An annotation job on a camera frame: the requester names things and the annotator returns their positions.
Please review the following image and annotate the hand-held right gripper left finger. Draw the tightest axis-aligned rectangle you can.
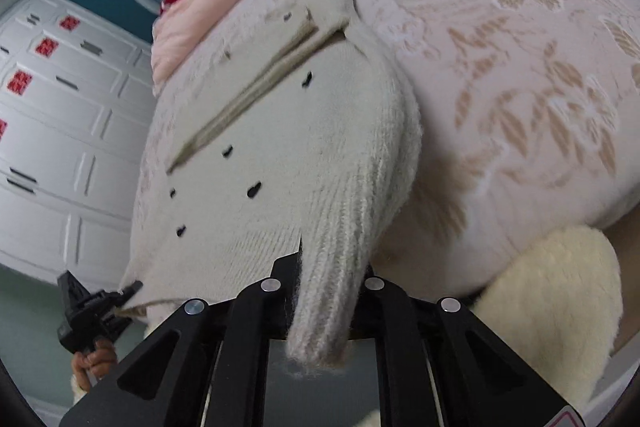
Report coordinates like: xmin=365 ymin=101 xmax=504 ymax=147
xmin=59 ymin=251 xmax=302 ymax=427

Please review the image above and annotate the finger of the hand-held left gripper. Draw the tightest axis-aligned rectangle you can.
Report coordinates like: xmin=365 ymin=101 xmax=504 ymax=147
xmin=106 ymin=309 xmax=134 ymax=344
xmin=117 ymin=280 xmax=145 ymax=308

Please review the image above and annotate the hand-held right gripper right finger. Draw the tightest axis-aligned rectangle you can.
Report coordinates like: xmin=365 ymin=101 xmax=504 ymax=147
xmin=349 ymin=276 xmax=587 ymax=427

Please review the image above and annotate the cream knitted cardigan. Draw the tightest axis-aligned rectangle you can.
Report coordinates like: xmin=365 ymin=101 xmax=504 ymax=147
xmin=120 ymin=0 xmax=424 ymax=376

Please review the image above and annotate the person's right forearm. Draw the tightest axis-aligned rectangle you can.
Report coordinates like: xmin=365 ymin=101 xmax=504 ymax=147
xmin=469 ymin=227 xmax=624 ymax=427

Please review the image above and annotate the person's left hand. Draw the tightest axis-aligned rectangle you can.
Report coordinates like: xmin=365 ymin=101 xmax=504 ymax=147
xmin=72 ymin=339 xmax=119 ymax=393

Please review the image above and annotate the white wardrobe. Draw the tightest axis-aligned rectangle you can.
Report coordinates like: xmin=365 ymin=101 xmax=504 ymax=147
xmin=0 ymin=0 xmax=157 ymax=280

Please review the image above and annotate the floral cream bedspread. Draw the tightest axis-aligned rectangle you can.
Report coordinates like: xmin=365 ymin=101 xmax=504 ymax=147
xmin=120 ymin=0 xmax=640 ymax=304

